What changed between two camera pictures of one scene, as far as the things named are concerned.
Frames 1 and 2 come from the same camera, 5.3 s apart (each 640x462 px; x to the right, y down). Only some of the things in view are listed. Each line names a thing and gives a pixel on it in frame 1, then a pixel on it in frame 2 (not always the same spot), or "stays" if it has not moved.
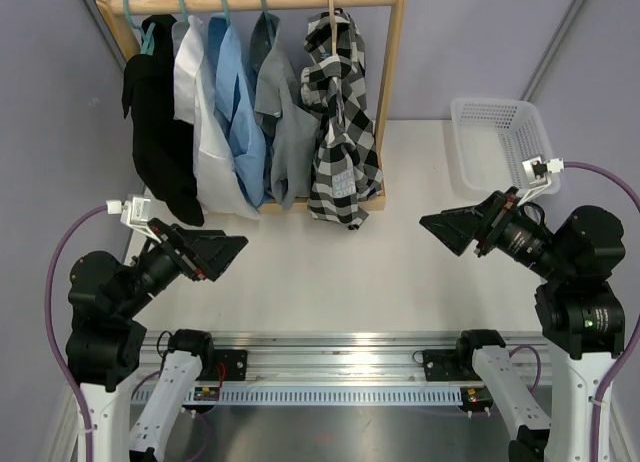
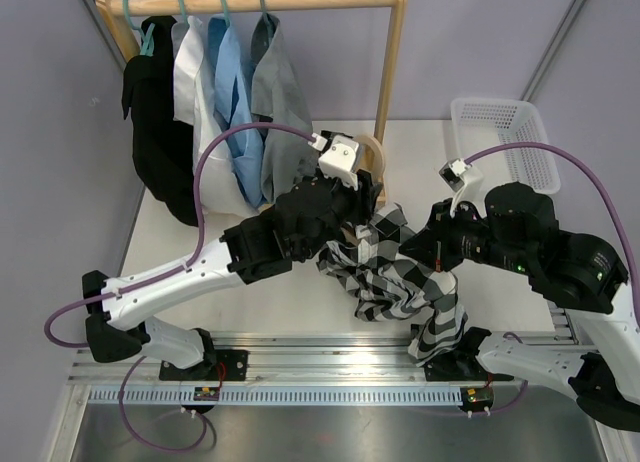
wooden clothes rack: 118,6 stays
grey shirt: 293,131 stays
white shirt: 222,184 stays
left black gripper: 180,242 to 363,200
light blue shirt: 237,106 stays
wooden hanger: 332,6 to 379,155
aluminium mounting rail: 341,368 stays
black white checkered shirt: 347,171 to 384,283
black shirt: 162,145 stays
